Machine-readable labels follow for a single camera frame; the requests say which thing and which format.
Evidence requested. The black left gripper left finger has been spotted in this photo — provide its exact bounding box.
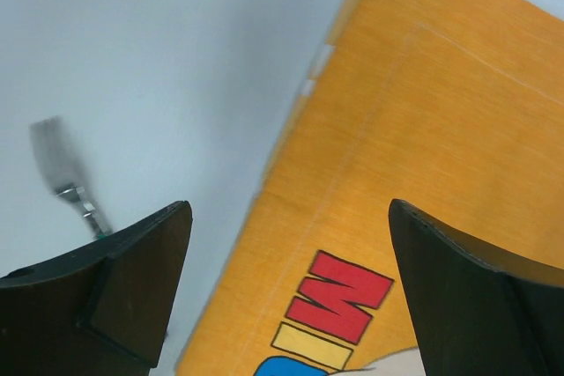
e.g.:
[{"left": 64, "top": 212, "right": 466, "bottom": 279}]
[{"left": 1, "top": 201, "right": 193, "bottom": 375}]

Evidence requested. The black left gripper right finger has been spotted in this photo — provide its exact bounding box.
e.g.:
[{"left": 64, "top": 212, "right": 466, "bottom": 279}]
[{"left": 388, "top": 199, "right": 563, "bottom": 375}]

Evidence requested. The green handled fork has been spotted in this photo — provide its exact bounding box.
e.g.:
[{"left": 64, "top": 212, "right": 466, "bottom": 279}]
[{"left": 29, "top": 116, "right": 113, "bottom": 240}]

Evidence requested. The orange cartoon mouse placemat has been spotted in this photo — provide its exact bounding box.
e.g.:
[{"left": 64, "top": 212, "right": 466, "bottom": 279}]
[{"left": 178, "top": 0, "right": 563, "bottom": 375}]

